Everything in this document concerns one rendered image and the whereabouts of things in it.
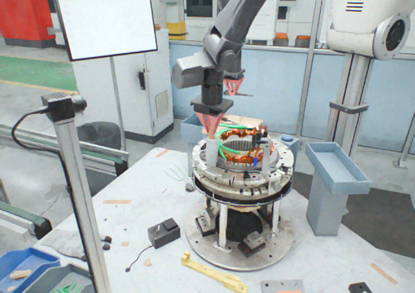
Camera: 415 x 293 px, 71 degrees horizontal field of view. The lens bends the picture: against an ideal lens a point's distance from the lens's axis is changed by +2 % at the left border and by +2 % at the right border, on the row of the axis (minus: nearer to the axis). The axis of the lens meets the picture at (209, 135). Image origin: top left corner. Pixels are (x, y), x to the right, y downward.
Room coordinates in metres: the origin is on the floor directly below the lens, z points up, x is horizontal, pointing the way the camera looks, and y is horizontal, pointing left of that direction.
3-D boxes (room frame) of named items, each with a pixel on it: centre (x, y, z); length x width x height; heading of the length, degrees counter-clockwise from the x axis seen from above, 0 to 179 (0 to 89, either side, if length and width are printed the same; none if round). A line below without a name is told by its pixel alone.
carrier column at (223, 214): (0.70, -0.04, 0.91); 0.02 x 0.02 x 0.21
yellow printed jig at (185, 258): (0.61, -0.01, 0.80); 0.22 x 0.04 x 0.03; 61
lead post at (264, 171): (0.69, -0.16, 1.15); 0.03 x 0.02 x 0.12; 61
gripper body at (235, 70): (1.15, -0.10, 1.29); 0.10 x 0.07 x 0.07; 155
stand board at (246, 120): (1.11, -0.10, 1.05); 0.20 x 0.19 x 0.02; 65
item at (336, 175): (0.82, -0.41, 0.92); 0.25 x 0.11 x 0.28; 1
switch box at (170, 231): (0.76, 0.16, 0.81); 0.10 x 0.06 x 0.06; 124
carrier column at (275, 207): (0.75, -0.22, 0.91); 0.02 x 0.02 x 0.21
